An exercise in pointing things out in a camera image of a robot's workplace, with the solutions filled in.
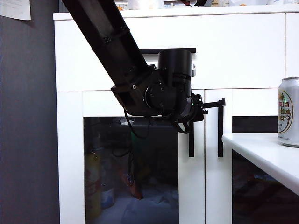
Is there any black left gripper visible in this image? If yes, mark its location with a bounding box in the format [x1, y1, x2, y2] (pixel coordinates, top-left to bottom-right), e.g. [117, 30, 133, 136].
[172, 92, 227, 134]

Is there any black door handle bar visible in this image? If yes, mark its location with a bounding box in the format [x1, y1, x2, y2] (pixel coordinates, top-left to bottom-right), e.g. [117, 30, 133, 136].
[217, 106, 224, 158]
[188, 121, 195, 157]

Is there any silver beverage can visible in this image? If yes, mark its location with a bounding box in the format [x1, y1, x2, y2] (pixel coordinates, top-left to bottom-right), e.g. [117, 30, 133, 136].
[277, 76, 299, 148]

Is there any white glass-panel cabinet door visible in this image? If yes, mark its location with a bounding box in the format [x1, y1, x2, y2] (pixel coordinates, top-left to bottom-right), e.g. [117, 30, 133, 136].
[205, 88, 299, 224]
[57, 90, 206, 224]

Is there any white cabinet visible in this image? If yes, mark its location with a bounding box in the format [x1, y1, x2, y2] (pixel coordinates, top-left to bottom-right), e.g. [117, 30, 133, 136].
[53, 6, 299, 224]

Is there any narrow white drawer front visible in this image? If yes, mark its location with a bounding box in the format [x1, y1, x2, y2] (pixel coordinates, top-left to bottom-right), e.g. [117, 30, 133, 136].
[284, 13, 299, 79]

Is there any white crumpled bag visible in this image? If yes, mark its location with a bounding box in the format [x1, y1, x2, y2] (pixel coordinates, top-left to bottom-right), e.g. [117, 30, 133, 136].
[228, 0, 268, 7]

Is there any black angular object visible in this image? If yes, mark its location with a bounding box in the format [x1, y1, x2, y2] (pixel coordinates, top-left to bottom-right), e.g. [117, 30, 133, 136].
[193, 0, 213, 7]

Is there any printed paper box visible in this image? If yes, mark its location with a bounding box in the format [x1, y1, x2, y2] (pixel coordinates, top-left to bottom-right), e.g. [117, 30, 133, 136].
[163, 0, 195, 8]

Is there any orange snack bag blue print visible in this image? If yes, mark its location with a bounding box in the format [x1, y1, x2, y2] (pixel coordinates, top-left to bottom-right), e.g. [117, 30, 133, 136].
[121, 168, 143, 200]

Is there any clear plastic container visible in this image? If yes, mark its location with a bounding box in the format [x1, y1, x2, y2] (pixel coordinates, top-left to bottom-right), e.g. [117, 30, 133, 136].
[127, 0, 164, 10]

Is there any white plastic gloves bag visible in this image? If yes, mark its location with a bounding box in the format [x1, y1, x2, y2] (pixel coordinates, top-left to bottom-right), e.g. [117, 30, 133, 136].
[116, 189, 179, 224]

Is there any clear pump sanitizer bottle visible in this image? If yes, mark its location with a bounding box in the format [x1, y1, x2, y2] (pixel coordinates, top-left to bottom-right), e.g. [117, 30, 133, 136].
[100, 184, 115, 210]

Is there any yellow detergent bottle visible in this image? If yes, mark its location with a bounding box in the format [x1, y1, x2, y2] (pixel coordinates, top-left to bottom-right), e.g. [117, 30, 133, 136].
[85, 151, 102, 221]

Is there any wide white drawer front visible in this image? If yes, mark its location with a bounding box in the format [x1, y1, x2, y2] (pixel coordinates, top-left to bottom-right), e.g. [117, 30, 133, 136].
[54, 13, 285, 91]

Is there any white paper sheet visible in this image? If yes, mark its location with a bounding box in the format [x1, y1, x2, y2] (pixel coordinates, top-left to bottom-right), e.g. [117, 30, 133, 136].
[0, 0, 32, 21]

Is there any black drawer handle bar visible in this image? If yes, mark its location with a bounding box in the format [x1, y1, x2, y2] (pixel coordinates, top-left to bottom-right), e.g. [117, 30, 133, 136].
[140, 48, 196, 55]

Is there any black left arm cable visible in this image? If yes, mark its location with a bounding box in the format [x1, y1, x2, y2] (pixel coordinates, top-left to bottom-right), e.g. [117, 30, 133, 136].
[123, 109, 151, 139]

